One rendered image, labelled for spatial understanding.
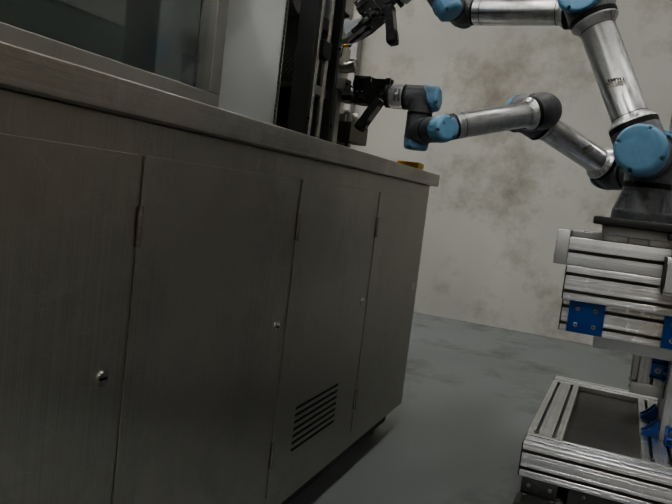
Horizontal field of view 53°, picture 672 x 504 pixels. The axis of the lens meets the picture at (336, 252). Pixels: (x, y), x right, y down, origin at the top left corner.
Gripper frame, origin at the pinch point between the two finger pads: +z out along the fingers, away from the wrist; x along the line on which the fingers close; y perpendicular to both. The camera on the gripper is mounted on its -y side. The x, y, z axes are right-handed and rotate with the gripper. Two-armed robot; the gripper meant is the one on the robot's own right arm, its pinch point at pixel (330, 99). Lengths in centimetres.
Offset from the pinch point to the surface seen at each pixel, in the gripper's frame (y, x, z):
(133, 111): -23, 130, -32
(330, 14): 15.3, 38.8, -14.5
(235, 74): -1.3, 41.3, 9.9
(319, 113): -9.6, 38.8, -14.6
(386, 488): -109, 22, -40
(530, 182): -5, -282, -32
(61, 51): -17, 136, -25
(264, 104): -8.6, 41.3, 0.2
